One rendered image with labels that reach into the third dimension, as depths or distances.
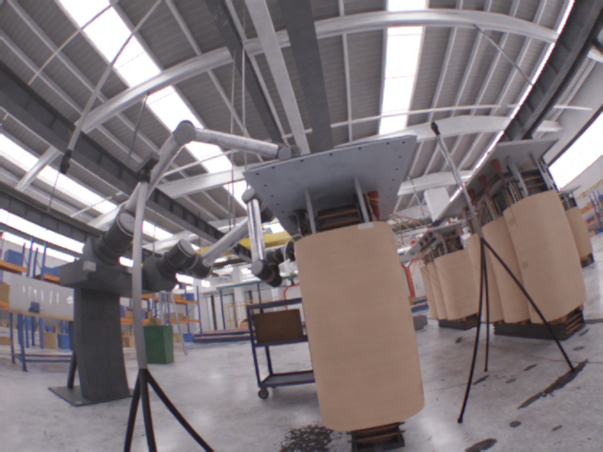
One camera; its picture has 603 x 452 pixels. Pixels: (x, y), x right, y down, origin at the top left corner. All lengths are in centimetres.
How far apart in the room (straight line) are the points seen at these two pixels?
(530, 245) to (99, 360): 377
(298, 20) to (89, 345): 492
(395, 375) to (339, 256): 55
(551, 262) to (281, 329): 230
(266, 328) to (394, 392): 154
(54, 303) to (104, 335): 275
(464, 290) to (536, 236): 196
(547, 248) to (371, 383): 161
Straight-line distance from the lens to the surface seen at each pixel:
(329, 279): 103
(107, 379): 284
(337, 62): 1161
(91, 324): 273
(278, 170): 112
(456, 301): 381
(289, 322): 232
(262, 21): 824
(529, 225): 215
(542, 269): 214
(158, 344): 543
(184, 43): 1079
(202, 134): 173
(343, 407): 111
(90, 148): 775
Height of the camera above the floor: 74
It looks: 20 degrees up
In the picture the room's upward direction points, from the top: 9 degrees counter-clockwise
